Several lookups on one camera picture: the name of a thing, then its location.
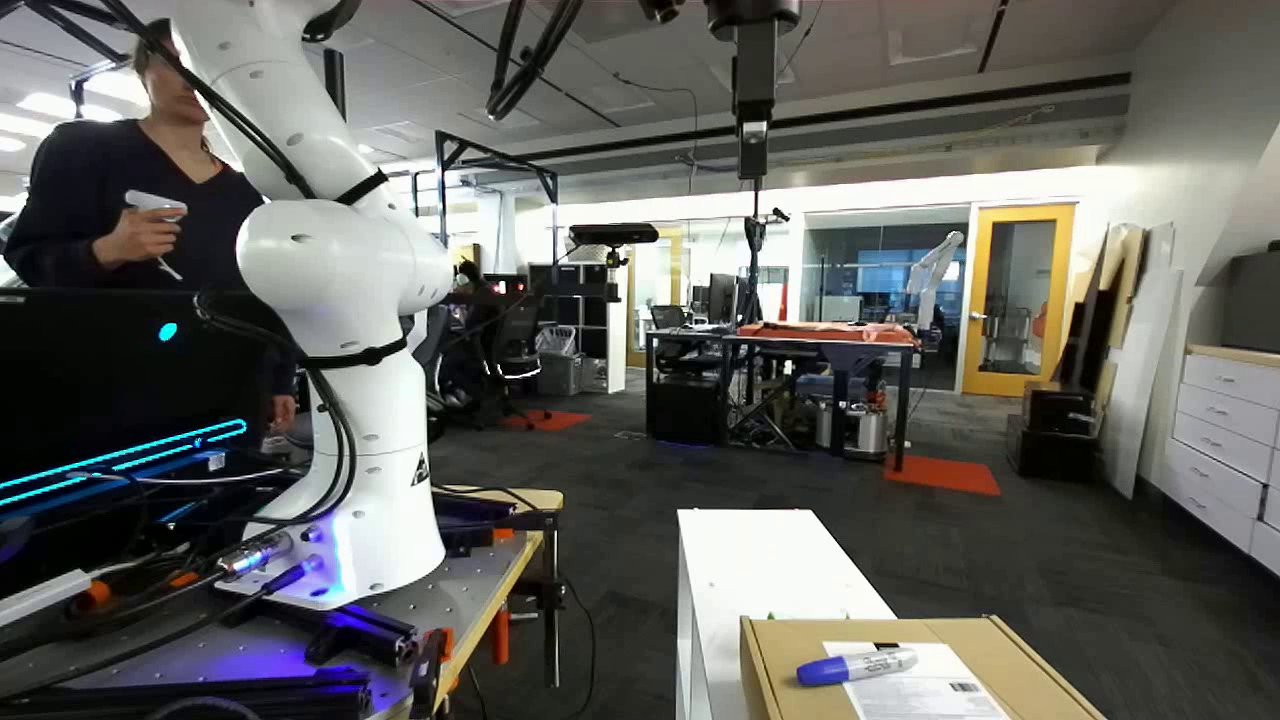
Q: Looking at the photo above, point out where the white paper label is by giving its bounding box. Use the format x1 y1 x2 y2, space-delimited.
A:
823 643 1007 720

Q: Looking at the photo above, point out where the blue capped marker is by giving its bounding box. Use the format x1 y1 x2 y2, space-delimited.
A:
797 646 918 686

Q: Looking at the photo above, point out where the brown cardboard box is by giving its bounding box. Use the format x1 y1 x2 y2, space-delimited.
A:
739 614 1107 720

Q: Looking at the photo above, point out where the yellow framed door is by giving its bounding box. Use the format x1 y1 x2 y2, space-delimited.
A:
961 205 1078 396

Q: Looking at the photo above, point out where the metal breadboard robot table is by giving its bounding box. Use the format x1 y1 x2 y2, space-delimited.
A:
4 485 565 720

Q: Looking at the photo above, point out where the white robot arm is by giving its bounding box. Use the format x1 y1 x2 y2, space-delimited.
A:
119 0 452 610

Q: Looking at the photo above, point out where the white pedestal table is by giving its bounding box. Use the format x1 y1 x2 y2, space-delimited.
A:
678 508 893 720

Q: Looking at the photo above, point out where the white drawer cabinet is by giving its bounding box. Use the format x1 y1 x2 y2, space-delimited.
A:
1166 345 1280 576

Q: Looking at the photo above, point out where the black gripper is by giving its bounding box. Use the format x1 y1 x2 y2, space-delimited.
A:
732 0 775 179

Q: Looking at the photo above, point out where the person in black shirt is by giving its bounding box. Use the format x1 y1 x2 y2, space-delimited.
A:
4 18 264 288

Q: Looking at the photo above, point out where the table with red cloth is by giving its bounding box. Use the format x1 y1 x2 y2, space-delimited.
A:
726 314 930 477

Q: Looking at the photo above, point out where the black camera on stand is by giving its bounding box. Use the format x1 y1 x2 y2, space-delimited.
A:
567 225 662 268

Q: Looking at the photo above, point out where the orange floor mat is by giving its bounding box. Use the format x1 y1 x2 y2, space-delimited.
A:
884 454 1002 498

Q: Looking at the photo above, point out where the black computer monitor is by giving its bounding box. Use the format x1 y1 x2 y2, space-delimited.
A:
0 288 269 477

